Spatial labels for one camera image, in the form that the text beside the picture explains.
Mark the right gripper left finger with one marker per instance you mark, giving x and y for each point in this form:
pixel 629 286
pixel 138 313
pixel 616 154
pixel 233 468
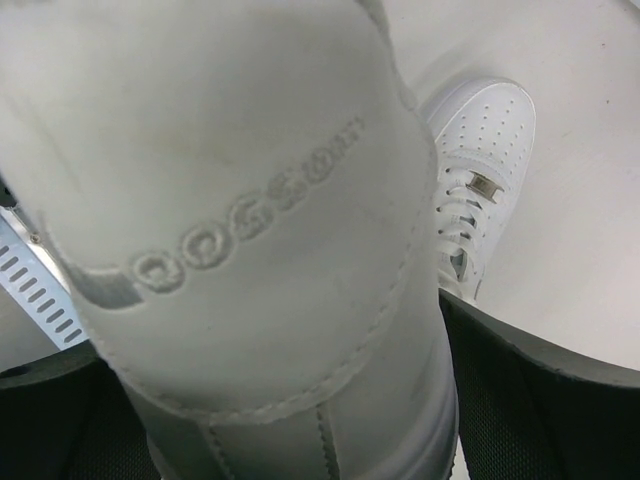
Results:
pixel 67 416

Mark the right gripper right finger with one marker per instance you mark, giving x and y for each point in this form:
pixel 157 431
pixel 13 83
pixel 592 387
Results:
pixel 531 409

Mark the white sneaker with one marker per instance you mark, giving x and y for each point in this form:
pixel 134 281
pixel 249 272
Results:
pixel 239 195
pixel 484 132

